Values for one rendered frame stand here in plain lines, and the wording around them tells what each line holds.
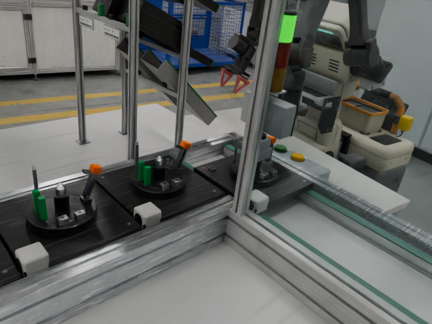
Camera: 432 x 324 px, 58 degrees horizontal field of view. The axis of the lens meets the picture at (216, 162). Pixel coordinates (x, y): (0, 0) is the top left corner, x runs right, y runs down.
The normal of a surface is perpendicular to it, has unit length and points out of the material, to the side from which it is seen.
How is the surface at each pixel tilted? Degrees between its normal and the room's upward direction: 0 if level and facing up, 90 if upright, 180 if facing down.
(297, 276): 90
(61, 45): 90
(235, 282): 0
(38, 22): 90
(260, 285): 0
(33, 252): 0
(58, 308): 90
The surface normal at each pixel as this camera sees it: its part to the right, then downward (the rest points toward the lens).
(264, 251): -0.74, 0.24
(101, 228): 0.11, -0.88
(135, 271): 0.66, 0.41
